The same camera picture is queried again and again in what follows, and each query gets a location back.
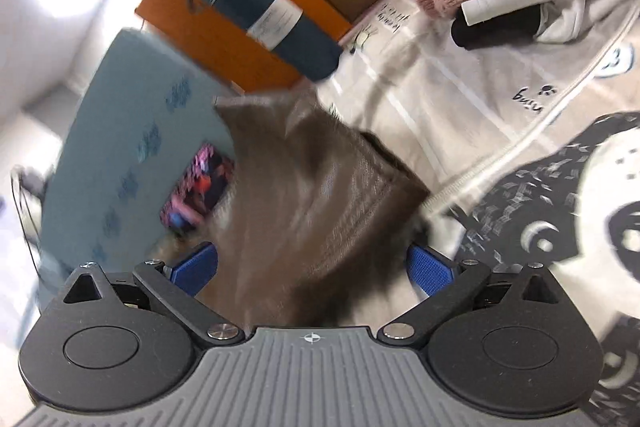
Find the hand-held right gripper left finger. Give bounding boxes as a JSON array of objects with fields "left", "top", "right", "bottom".
[{"left": 59, "top": 242, "right": 246, "bottom": 350}]

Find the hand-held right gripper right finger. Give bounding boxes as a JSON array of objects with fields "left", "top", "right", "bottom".
[{"left": 376, "top": 243, "right": 566, "bottom": 350}]

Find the brown cloth garment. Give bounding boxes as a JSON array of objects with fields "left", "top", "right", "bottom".
[{"left": 147, "top": 89, "right": 433, "bottom": 328}]

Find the light blue box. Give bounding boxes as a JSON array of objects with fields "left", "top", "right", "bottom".
[{"left": 37, "top": 28, "right": 251, "bottom": 308}]

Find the printed bedsheet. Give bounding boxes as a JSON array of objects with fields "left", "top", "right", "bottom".
[{"left": 317, "top": 0, "right": 640, "bottom": 427}]

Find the orange box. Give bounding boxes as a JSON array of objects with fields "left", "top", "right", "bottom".
[{"left": 135, "top": 0, "right": 353, "bottom": 95}]

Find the black and white garment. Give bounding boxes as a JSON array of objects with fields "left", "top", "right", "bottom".
[{"left": 450, "top": 0, "right": 551, "bottom": 52}]

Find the dark blue vacuum bottle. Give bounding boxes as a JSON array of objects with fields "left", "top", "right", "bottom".
[{"left": 182, "top": 0, "right": 346, "bottom": 82}]

